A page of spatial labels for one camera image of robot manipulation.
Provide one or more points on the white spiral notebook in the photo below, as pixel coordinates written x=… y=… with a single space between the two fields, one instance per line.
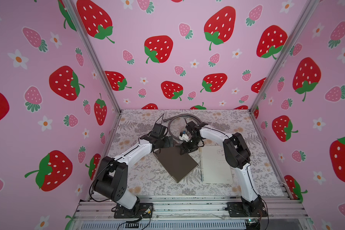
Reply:
x=214 y=167

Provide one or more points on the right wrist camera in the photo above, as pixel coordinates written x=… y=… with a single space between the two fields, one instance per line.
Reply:
x=183 y=134

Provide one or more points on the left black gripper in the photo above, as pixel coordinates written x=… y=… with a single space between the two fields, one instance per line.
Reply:
x=166 y=143

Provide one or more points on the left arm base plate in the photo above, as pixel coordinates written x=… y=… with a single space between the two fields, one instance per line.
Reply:
x=140 y=210

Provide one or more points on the aluminium rail frame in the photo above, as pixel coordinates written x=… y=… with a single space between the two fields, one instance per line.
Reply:
x=192 y=213

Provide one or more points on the dark grey spiral notebook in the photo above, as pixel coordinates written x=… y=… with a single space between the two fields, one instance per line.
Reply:
x=178 y=166

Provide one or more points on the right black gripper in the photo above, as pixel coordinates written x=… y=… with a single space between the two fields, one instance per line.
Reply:
x=189 y=144

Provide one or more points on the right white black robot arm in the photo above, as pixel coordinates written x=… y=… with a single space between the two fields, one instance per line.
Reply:
x=237 y=155

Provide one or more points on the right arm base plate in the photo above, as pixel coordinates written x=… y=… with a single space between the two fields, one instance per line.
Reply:
x=246 y=210

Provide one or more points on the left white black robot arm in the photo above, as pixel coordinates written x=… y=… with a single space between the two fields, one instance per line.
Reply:
x=111 y=180

